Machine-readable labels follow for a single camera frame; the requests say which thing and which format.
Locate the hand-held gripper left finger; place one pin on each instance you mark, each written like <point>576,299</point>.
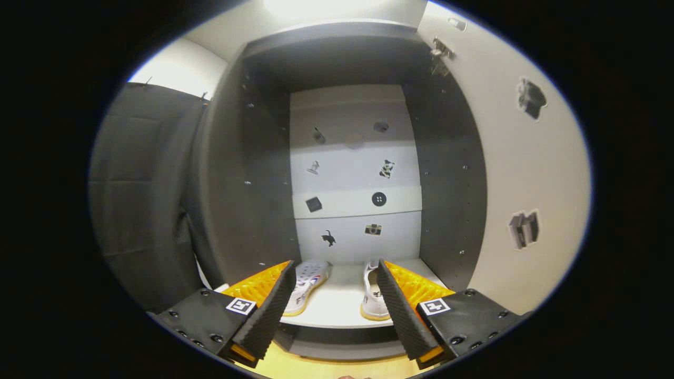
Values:
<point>274,308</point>

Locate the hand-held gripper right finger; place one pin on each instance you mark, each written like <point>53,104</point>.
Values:
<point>400,310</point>

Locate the white canvas shoe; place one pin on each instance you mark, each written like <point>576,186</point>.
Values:
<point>373,302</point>
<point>308,281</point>

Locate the grey shoe cabinet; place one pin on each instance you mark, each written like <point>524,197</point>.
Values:
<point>242,184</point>

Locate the metal door hinge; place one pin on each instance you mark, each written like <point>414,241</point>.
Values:
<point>441,48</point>

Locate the black backdrop cloth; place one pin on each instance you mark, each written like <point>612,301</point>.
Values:
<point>142,200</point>

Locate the square ceiling light panel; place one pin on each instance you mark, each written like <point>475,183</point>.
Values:
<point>326,6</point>

